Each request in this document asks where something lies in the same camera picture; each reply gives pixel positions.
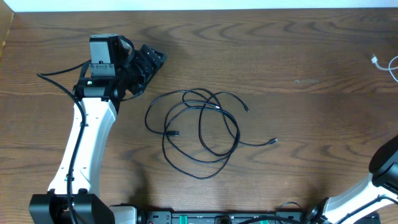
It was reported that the black USB cable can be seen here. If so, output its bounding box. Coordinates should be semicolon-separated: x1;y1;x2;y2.
144;88;241;180

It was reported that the black USB-C cable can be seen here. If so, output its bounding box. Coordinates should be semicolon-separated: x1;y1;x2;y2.
182;90;279;157

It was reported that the white USB cable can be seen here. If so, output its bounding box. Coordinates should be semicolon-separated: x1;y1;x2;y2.
371;54;398;83

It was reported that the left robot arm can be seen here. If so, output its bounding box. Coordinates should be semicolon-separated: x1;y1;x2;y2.
29;34;167;223

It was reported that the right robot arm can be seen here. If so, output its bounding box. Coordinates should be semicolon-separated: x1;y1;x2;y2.
304;137;397;223

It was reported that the cardboard box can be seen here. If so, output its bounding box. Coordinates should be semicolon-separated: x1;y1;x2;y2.
0;0;14;55

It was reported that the left camera cable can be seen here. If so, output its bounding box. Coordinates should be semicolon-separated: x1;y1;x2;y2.
36;60;93;224

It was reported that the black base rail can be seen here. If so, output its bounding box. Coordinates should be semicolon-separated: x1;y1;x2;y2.
108;201;382;224

